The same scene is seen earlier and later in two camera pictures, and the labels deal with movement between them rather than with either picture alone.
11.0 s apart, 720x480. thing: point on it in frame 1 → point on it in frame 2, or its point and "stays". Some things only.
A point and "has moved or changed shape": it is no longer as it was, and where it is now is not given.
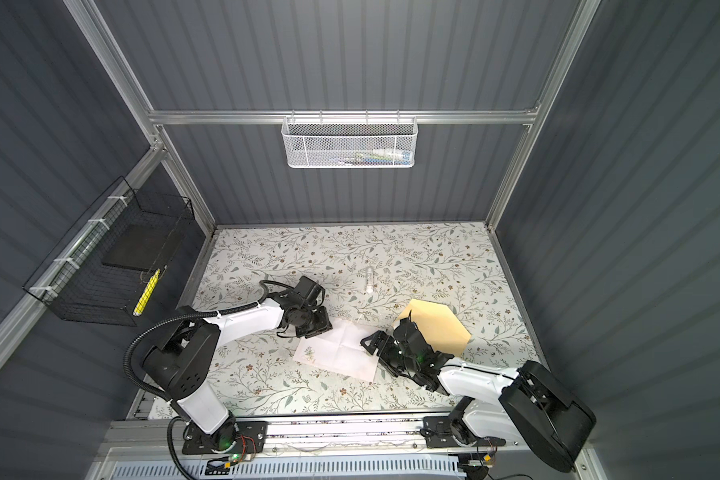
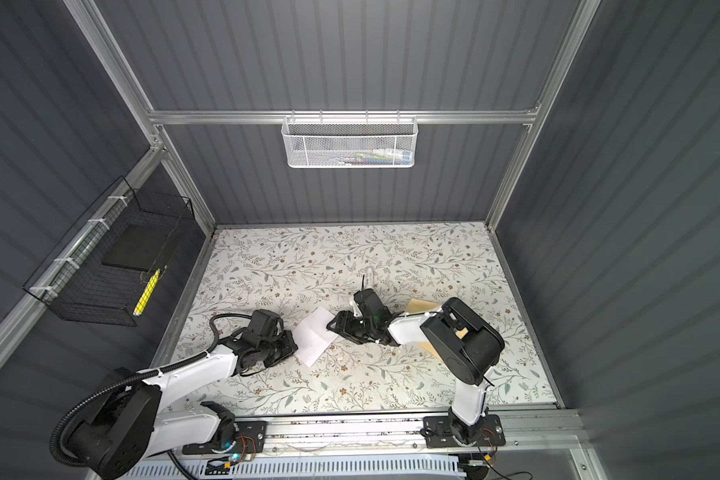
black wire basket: [107, 267] stays
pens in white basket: [383, 156] stays
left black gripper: [324, 324] → [285, 336]
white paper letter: [340, 350] has moved or changed shape
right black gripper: [379, 336] → [345, 326]
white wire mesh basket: [345, 142] stays
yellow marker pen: [146, 294] stays
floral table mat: [367, 273] stays
